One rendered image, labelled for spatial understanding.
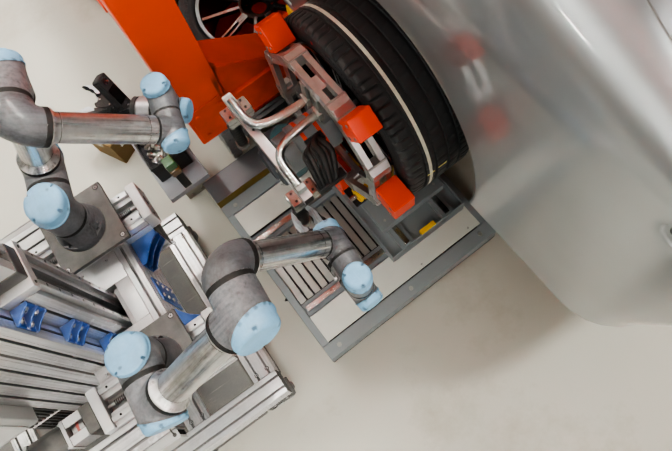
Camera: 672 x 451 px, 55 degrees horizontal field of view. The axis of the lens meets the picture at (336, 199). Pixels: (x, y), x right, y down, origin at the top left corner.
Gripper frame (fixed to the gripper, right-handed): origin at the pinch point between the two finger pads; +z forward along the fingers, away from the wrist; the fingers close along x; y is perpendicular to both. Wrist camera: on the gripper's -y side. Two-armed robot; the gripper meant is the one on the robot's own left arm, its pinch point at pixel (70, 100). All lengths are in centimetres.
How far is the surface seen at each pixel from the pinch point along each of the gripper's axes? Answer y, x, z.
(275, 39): -13, 15, -59
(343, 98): -8, -4, -80
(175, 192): 57, 19, -12
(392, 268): 95, 21, -93
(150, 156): 43.0, 23.7, -4.8
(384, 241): 85, 26, -90
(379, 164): 10, -10, -90
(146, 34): -17.4, 8.2, -24.7
